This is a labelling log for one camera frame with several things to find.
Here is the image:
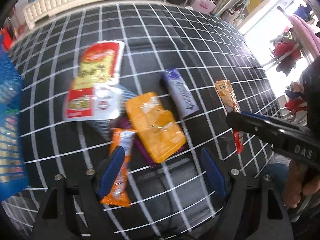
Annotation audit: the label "red yellow snack bag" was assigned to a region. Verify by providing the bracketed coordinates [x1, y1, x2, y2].
[63, 40, 125, 121]

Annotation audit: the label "orange red striped snack packet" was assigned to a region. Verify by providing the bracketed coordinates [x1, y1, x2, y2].
[215, 80, 244, 154]

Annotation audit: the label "purple white small packet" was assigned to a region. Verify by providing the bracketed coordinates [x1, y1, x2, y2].
[162, 68, 199, 118]

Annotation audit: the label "orange cracker packet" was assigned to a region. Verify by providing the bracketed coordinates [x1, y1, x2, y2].
[125, 92, 187, 164]

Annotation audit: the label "red paper bag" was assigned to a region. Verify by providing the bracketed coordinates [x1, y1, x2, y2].
[1, 27, 12, 51]

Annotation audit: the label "black white grid tablecloth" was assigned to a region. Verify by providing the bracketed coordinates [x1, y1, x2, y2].
[1, 2, 280, 239]

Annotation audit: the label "pink clothes on rack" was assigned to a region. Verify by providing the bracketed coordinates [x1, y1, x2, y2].
[272, 13, 320, 77]

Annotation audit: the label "person right hand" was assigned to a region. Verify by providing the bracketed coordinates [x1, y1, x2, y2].
[282, 160, 319, 209]

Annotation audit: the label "pink tote bag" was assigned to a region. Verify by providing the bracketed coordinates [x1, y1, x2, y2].
[191, 0, 216, 14]

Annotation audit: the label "orange wafer bar packet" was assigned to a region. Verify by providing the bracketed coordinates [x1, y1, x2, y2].
[98, 128, 136, 207]

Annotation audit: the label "blue plastic basket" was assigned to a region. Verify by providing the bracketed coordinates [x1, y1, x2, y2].
[0, 38, 29, 202]

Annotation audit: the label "plain cracker clear packet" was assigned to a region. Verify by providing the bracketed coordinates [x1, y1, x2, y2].
[86, 83, 137, 140]

